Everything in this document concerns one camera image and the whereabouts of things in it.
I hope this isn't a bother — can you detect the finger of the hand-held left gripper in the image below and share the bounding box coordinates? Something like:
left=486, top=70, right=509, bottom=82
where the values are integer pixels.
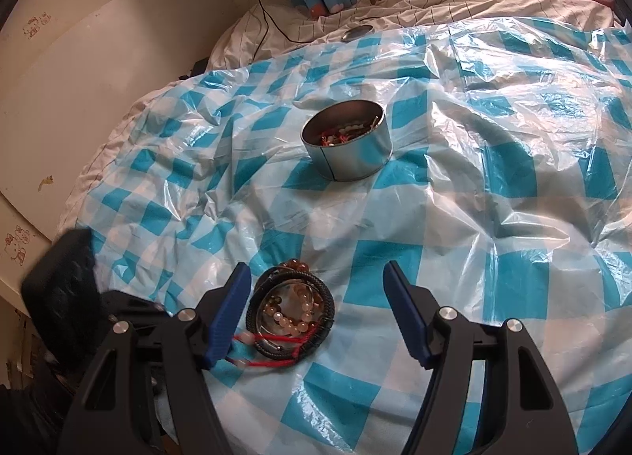
left=99, top=289, right=171, bottom=337

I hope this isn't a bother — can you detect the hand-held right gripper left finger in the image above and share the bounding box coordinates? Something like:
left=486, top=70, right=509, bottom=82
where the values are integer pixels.
left=62, top=262, right=252, bottom=455

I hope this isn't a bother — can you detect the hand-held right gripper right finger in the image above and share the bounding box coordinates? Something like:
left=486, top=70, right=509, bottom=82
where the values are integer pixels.
left=382, top=260, right=581, bottom=455

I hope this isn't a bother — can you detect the silver bangle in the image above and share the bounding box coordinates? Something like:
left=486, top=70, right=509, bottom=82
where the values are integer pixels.
left=253, top=281, right=302, bottom=358

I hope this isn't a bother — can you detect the red string bracelet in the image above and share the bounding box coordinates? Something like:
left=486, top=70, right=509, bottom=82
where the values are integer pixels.
left=226, top=324, right=318, bottom=372

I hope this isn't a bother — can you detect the pale bead bracelet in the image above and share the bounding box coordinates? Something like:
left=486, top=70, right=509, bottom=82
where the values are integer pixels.
left=264, top=284, right=318, bottom=338

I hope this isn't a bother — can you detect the amber bead bracelet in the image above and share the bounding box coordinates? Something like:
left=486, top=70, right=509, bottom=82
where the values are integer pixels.
left=269, top=259, right=303, bottom=279

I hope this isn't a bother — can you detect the round metal tin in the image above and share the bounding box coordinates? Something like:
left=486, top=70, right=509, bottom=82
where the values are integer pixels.
left=301, top=100, right=394, bottom=181

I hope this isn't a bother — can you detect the small red and white jewelry pile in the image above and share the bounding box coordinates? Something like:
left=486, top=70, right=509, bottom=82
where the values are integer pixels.
left=316, top=116, right=382, bottom=147

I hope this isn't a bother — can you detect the blue checkered plastic sheet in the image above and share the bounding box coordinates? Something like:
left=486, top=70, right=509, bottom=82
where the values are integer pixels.
left=59, top=15, right=632, bottom=455

